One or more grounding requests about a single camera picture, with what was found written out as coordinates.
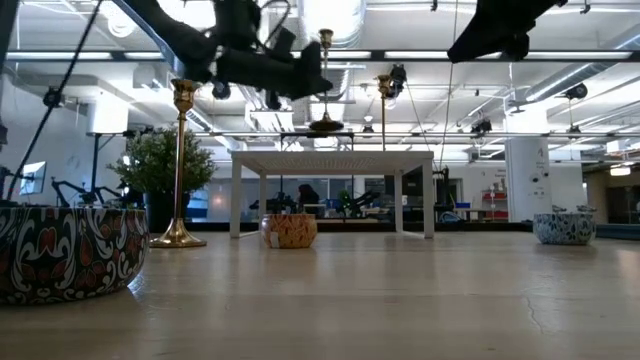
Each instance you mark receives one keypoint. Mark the white perforated riser shelf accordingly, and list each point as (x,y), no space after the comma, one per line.
(330,162)

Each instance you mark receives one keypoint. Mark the blue white patterned candle tin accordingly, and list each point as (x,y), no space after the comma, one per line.
(564,230)

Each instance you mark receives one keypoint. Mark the orange patterned candle tin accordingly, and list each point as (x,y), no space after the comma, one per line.
(292,232)

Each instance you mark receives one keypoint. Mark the red storage shelf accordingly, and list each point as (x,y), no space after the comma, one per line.
(492,212)

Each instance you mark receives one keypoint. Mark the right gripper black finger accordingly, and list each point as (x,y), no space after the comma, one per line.
(517,47)
(490,30)

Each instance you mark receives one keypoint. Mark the black table edge rail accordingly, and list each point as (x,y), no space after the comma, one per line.
(350,227)

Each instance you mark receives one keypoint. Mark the green plant in black pot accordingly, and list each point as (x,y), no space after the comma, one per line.
(150,165)

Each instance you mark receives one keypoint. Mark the brass candlestick holder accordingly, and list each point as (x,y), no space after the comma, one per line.
(326,125)
(177,235)
(383,82)

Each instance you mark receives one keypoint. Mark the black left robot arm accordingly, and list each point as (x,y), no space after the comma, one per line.
(185,45)

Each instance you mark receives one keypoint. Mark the lit ceiling lamp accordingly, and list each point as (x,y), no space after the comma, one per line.
(620,171)

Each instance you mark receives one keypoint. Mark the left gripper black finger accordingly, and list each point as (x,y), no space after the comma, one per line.
(310,75)

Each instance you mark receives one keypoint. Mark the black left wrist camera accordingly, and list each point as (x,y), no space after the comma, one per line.
(284,42)

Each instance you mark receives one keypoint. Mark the dark red floral candle tin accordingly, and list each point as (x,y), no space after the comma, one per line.
(70,255)

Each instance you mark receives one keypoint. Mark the person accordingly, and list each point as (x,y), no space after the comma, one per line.
(307,195)

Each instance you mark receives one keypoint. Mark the white computer monitor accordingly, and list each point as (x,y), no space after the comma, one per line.
(32,178)

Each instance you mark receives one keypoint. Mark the black ceiling spotlight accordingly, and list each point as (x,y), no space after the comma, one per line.
(398,77)
(221,91)
(53,97)
(577,91)

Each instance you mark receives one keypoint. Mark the white round column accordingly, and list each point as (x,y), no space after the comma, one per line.
(530,195)

